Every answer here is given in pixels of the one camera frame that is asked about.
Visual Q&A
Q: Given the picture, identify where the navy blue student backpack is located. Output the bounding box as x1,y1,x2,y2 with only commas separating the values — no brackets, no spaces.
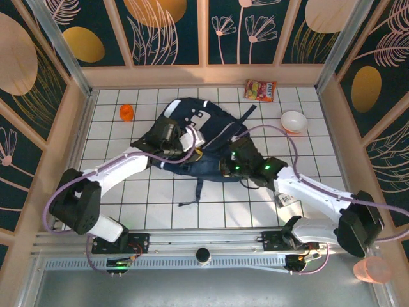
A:
130,97,258,207

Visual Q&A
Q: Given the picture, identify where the orange fruit candy bag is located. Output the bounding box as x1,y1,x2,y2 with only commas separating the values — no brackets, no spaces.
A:
244,79,277,103

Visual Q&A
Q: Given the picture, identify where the small orange plastic cup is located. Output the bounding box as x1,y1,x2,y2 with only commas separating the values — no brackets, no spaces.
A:
120,104,134,122

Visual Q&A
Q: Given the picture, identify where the black white card box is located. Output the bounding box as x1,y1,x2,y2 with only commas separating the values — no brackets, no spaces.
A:
276,193,301,209

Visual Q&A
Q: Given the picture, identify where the black round knob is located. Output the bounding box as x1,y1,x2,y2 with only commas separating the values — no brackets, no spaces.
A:
196,247,211,266

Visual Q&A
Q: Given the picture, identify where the small black circuit board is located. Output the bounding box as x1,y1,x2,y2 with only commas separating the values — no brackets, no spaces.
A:
106,258,132,276
285,254,320,273

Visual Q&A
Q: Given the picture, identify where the translucent pink cup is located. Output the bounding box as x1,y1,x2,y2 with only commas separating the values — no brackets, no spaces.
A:
353,257,392,284

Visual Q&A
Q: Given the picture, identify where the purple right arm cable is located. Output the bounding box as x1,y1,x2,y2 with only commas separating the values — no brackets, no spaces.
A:
236,125,409,246

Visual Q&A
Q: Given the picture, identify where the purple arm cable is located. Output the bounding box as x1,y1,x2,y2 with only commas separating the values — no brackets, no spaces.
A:
236,125,409,246
44,126,197,237

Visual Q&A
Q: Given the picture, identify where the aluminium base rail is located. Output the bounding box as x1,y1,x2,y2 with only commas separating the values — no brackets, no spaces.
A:
31,228,380,255

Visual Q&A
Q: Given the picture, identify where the perforated metal cable tray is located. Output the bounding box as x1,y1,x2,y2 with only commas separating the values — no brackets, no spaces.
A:
44,257,288,272

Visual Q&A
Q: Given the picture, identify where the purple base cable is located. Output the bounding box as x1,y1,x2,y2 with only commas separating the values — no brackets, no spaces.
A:
86,235,111,274
289,244,332,276

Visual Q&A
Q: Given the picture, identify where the aluminium frame post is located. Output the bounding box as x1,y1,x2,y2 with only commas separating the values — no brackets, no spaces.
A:
27,0,94,97
314,0,375,93

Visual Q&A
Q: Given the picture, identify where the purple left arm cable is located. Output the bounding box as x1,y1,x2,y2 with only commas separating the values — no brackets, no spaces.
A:
44,126,197,237

